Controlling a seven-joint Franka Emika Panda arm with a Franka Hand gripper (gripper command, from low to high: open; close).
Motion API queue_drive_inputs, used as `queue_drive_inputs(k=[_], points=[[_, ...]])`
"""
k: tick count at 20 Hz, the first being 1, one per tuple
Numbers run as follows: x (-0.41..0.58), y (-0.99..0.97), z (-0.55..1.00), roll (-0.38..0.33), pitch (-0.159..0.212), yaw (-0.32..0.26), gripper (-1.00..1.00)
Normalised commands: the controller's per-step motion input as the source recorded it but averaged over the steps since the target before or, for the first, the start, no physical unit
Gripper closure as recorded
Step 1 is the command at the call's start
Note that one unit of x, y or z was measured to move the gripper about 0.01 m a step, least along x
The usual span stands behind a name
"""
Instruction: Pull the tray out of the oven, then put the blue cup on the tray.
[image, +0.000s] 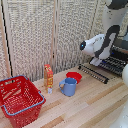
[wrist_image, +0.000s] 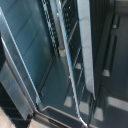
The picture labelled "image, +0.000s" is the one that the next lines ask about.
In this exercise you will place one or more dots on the woven beige folding screen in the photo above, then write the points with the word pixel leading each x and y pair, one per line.
pixel 30 36

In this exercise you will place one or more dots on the red bowl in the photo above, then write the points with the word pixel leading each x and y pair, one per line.
pixel 74 76

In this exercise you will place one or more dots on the red plastic shopping basket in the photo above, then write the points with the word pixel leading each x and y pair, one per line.
pixel 20 100

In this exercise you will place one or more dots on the black toaster oven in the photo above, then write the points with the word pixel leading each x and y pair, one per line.
pixel 120 50

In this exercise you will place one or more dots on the small white cup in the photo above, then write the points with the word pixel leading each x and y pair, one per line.
pixel 50 90

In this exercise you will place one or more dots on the orange juice carton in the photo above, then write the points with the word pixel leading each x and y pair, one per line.
pixel 48 76

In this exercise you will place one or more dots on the blue plastic mug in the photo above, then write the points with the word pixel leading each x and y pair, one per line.
pixel 70 86

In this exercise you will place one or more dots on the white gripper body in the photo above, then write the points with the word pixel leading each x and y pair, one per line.
pixel 96 61

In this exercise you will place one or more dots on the white black Franka robot arm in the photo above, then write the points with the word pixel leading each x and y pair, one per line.
pixel 111 36

